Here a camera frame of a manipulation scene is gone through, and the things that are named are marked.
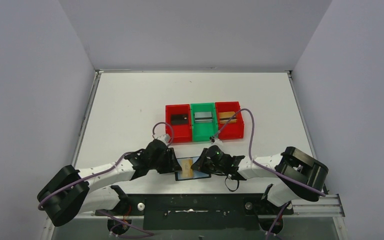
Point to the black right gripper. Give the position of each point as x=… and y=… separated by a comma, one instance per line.
x=202, y=162

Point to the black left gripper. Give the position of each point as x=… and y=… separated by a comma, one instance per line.
x=172, y=161

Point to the black leather card holder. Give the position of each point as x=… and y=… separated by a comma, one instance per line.
x=197, y=174

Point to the gold card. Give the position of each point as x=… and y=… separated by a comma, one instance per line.
x=226, y=115
x=187, y=171
x=227, y=120

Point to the black credit card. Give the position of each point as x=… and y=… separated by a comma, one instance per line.
x=179, y=119

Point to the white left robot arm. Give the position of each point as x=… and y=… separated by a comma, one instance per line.
x=73, y=191

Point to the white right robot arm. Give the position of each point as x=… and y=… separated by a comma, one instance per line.
x=293, y=173

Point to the silver card in bin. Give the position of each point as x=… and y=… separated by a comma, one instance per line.
x=203, y=117

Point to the gold card in bin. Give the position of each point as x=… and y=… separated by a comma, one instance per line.
x=226, y=115

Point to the green plastic bin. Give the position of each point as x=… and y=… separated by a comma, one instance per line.
x=203, y=131

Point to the right red plastic bin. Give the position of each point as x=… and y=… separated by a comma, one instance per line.
x=231, y=131

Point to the red plastic bin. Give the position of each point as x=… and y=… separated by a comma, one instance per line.
x=231, y=131
x=181, y=133

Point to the left red plastic bin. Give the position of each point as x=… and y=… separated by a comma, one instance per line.
x=181, y=133

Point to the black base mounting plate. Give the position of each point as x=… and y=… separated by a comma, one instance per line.
x=205, y=222

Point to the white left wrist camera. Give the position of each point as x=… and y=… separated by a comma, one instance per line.
x=165, y=138

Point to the aluminium frame rail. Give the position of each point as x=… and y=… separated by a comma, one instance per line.
x=242, y=204

